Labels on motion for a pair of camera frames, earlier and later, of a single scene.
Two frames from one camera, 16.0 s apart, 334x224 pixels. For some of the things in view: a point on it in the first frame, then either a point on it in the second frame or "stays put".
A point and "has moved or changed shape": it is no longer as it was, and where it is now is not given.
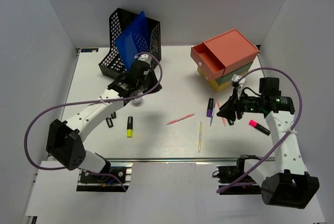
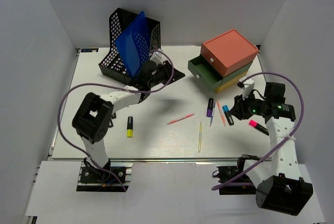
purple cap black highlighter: [210, 108] stays put
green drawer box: [227, 78] has moved or changed shape
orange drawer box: [222, 54] has moved or changed shape
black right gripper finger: [228, 112] to [239, 112]
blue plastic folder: [134, 40] stays put
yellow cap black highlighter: [130, 127] stays put
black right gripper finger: [229, 104] to [238, 100]
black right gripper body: [247, 104] stays put
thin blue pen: [213, 112] stays put
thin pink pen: [182, 118] stays put
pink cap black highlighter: [259, 127] stays put
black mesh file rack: [119, 19] stays put
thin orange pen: [223, 119] stays put
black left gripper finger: [158, 86] to [176, 75]
